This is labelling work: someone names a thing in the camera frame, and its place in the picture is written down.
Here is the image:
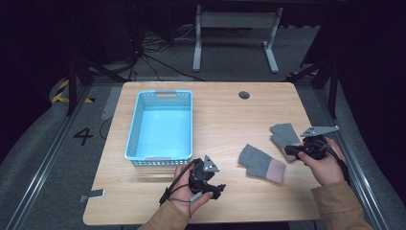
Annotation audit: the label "grey wrist strap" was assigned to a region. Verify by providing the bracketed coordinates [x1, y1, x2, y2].
[168, 191, 203, 219]

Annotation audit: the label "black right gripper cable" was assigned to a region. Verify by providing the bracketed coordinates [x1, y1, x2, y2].
[320, 142, 351, 187]

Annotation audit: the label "grey metal table frame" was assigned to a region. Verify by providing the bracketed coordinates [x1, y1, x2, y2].
[192, 4, 284, 74]

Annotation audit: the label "small metal bracket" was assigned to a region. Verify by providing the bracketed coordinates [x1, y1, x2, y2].
[78, 188, 106, 204]

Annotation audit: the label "light blue plastic basket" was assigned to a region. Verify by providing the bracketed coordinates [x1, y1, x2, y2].
[124, 89, 194, 168]

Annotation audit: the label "person's left hand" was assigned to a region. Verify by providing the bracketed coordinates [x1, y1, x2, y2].
[169, 164, 214, 219]

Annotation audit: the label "thin black cable loop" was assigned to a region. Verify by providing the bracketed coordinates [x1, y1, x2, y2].
[98, 116, 115, 141]

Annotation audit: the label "grey knit glove pink cuff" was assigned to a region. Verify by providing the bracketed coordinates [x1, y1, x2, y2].
[237, 144, 287, 185]
[269, 123, 303, 163]

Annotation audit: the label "black metal stand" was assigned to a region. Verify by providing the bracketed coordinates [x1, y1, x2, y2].
[286, 58, 340, 120]
[64, 56, 129, 117]

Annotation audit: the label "person's right hand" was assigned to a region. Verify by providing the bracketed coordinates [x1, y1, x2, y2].
[297, 136, 348, 187]

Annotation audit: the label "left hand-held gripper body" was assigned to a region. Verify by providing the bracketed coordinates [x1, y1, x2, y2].
[188, 154, 221, 196]

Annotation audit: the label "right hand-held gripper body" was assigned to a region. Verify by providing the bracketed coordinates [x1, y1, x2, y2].
[299, 126, 340, 161]

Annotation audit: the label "aluminium floor rail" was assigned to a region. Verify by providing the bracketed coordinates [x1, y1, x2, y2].
[5, 85, 94, 230]
[318, 85, 390, 230]

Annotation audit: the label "black floor cables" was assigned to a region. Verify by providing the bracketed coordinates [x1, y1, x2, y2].
[125, 28, 206, 82]

